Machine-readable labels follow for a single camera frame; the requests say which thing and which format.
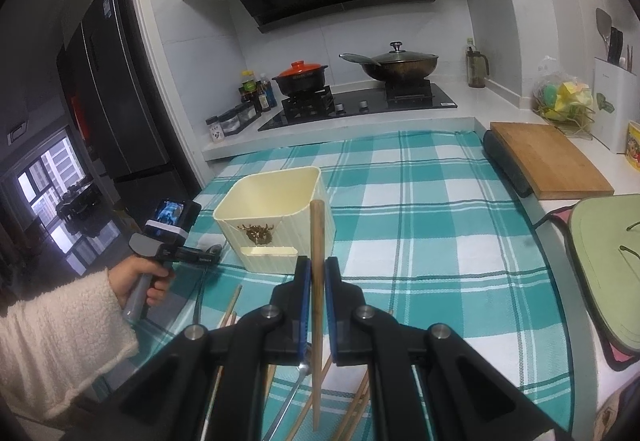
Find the wooden chopstick one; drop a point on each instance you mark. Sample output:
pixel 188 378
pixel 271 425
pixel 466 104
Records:
pixel 224 321

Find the black griddle tray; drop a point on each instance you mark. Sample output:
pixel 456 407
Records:
pixel 502 158

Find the wooden chopstick eight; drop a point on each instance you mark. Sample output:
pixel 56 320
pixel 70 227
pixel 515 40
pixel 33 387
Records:
pixel 358 414

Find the white fleece sleeve forearm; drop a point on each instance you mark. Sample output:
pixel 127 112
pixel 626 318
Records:
pixel 56 345

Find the black pot red lid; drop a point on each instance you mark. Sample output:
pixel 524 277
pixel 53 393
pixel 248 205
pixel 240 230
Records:
pixel 301 77

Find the dark glass jug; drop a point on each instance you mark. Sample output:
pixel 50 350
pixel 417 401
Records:
pixel 477 65

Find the green lid with handle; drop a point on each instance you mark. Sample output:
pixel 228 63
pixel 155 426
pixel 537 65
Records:
pixel 604 239

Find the bag of yellow sponges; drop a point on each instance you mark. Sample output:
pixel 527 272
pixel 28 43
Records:
pixel 563 100

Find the black refrigerator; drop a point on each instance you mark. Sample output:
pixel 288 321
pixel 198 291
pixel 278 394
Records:
pixel 119 112

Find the wooden cutting board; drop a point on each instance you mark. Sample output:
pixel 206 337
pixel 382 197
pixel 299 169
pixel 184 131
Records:
pixel 554 167

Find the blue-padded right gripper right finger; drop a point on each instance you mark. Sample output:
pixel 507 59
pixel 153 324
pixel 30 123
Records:
pixel 426 384

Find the spice jar rack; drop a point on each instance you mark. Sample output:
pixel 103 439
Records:
pixel 232 122

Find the yellow snack box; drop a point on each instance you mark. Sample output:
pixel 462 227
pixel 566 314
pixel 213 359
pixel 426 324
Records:
pixel 632 151

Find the cream utensil holder box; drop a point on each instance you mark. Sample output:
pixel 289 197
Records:
pixel 266 218

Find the wok with glass lid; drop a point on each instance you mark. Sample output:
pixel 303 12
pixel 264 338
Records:
pixel 396 66

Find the steel spoon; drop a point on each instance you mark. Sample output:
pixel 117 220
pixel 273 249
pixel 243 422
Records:
pixel 304 369

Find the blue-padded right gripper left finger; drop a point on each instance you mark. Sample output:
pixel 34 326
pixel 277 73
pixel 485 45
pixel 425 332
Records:
pixel 209 384

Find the person's left hand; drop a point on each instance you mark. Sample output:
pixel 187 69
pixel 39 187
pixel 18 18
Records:
pixel 127 273

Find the wooden chopstick seven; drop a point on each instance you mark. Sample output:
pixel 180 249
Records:
pixel 351 410

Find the black gas stove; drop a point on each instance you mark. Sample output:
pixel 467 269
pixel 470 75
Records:
pixel 327 105

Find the wooden chopstick six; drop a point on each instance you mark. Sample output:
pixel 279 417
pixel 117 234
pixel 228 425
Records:
pixel 317 236

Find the wooden chopstick three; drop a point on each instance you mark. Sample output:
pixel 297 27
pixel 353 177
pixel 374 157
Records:
pixel 271 369

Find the condiment bottles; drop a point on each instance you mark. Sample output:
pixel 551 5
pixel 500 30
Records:
pixel 253 91

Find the white knife block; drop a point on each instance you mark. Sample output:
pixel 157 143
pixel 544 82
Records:
pixel 616 104

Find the teal plaid tablecloth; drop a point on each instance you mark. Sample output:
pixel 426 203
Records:
pixel 427 229

